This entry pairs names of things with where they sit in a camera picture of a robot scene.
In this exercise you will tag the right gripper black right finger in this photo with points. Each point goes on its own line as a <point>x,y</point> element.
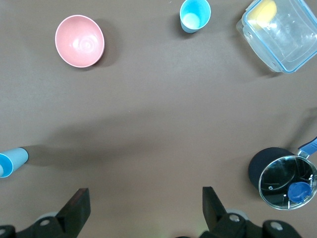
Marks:
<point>214,210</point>

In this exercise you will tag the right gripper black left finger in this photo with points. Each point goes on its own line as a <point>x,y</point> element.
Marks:
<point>75,210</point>

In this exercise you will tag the blue plastic cup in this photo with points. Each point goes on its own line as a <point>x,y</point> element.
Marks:
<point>1,171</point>
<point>195,15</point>
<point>18,156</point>

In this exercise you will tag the glass pot lid blue knob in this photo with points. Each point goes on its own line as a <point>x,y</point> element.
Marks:
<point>277,181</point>

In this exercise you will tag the brown table cover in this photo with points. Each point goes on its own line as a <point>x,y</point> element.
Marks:
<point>148,104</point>

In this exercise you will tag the pink bowl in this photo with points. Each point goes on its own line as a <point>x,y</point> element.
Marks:
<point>79,41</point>

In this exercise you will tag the clear plastic food container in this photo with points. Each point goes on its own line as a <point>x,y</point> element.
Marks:
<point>240,29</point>

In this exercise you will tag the clear container lid blue seal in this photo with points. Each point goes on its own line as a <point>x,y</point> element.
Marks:
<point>289,37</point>

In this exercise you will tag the yellow lemon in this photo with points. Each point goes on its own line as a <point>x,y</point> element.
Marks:
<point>263,11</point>

